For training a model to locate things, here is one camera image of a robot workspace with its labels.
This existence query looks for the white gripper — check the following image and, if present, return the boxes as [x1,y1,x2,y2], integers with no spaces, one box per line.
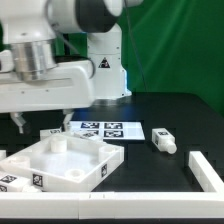
[0,60,95,134]

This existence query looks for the white square table top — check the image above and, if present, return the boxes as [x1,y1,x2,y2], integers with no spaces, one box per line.
[0,134,124,192]

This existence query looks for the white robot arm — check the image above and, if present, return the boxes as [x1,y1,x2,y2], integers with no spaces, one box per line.
[0,0,144,128]

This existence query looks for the white tag sheet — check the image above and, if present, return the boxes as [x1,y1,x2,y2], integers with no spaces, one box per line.
[70,121,145,140]

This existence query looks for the white U-shaped obstacle fence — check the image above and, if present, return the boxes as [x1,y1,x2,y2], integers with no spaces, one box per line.
[0,151,224,219]

